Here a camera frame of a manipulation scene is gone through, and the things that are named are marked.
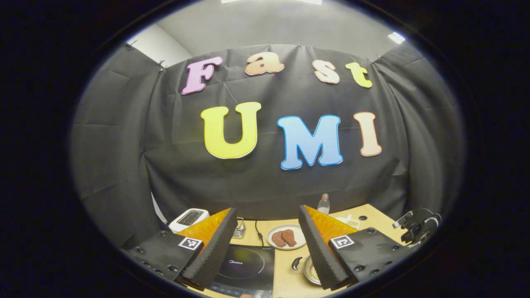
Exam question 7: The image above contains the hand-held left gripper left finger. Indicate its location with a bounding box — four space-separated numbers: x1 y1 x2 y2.
120 207 239 292

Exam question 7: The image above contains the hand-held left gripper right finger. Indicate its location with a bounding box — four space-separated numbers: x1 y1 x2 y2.
298 205 410 291

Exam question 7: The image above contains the steel pot with black handle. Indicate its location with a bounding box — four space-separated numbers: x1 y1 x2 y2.
291 255 324 287

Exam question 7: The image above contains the black induction cooktop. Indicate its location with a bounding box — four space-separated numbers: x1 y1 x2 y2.
207 244 276 298

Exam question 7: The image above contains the white plate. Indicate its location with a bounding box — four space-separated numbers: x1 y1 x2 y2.
266 224 307 250

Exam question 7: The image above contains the small white dish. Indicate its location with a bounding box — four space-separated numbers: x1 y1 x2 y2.
335 214 361 229

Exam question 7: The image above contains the white toaster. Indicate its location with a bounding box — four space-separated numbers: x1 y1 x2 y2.
169 208 210 233

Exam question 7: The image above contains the black backdrop cloth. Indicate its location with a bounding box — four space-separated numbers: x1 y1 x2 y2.
70 41 464 249

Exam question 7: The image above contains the large ceiling light panel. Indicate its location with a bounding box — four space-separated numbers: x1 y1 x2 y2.
222 0 323 5

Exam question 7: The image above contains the metal wire basket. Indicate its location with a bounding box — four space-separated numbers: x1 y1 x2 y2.
232 217 247 239

